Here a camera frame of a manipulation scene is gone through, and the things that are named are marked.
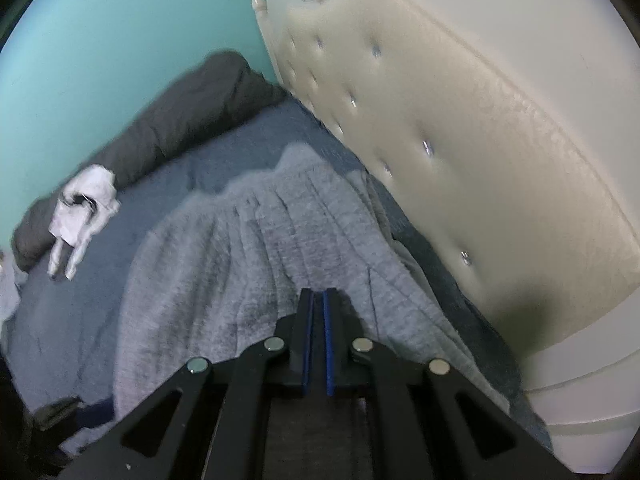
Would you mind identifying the white garment with black trim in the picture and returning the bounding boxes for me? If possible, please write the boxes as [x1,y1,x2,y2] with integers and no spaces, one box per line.
[47,164,122,248]

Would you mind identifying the blue patterned bed sheet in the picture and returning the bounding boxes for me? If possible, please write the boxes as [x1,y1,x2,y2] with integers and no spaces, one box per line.
[0,97,553,461]

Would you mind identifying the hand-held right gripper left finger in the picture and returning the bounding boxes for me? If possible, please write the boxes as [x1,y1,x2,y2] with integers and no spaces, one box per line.
[62,287,316,480]

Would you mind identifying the light grey blanket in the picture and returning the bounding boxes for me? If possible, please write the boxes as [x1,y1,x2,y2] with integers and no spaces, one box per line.
[0,252,28,326]

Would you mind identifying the cream tufted headboard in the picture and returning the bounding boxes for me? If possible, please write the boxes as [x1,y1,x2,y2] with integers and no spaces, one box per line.
[260,0,640,476]

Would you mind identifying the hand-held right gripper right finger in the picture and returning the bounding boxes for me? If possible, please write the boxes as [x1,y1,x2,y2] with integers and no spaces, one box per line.
[322,287,576,480]

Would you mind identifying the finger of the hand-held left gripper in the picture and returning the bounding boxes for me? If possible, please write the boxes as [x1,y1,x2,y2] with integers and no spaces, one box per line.
[32,396,117,431]

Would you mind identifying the grey fleece garment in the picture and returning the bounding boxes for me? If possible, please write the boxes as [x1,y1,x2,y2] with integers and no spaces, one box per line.
[57,142,501,456]

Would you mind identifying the white socks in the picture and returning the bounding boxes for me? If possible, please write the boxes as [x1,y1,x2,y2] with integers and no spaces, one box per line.
[46,237,93,281]

